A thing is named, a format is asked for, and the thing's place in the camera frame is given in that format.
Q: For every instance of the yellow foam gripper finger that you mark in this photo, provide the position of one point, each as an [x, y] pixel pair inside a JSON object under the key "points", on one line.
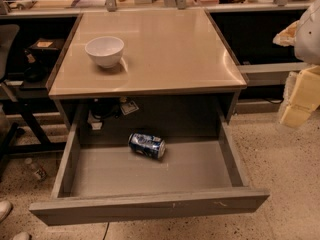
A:
{"points": [[287, 36], [301, 97]]}

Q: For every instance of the blue pepsi can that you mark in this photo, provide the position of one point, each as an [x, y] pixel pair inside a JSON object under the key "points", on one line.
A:
{"points": [[147, 145]]}

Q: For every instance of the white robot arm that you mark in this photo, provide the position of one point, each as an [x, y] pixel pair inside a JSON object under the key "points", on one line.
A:
{"points": [[307, 39]]}

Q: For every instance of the grey cabinet with beige top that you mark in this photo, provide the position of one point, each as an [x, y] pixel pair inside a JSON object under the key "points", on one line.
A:
{"points": [[167, 51]]}

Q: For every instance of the open grey drawer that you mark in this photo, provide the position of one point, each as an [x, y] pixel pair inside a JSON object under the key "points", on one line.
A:
{"points": [[101, 180]]}

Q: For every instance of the white ceramic bowl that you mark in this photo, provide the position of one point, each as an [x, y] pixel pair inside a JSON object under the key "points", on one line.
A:
{"points": [[105, 51]]}

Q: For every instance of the white power adapter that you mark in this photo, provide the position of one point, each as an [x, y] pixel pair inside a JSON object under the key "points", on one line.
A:
{"points": [[95, 124]]}

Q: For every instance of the black box with label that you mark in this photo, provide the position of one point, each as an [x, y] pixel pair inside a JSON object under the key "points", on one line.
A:
{"points": [[47, 47]]}

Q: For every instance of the plastic water bottle on floor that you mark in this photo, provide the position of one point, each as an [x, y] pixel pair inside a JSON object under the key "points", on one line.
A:
{"points": [[36, 169]]}

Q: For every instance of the white shoe at bottom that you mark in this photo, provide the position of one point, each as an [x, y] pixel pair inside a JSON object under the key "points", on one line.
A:
{"points": [[22, 236]]}

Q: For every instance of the white shoe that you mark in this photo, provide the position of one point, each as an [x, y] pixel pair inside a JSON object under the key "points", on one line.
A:
{"points": [[22, 236], [5, 209]]}

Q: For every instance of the white shoe near left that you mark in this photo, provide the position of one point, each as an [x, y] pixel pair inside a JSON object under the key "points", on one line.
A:
{"points": [[5, 209]]}

